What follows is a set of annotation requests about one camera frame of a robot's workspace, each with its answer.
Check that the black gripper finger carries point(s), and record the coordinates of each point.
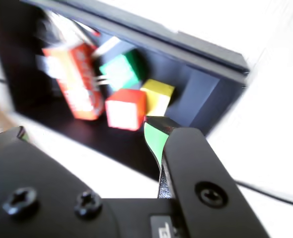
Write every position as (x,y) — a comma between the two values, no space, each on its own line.
(198,178)
(37,193)

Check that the yellow wooden cube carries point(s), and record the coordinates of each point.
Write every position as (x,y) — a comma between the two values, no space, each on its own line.
(156,96)

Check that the red wooden cube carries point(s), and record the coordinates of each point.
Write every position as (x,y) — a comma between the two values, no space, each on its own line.
(124,109)

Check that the green wooden cube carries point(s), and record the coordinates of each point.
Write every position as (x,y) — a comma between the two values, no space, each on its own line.
(119,69)

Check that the black cardboard box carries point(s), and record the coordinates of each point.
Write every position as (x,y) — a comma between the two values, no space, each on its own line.
(201,99)

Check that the red and white carton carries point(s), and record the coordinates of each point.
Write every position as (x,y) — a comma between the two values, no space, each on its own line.
(79,81)

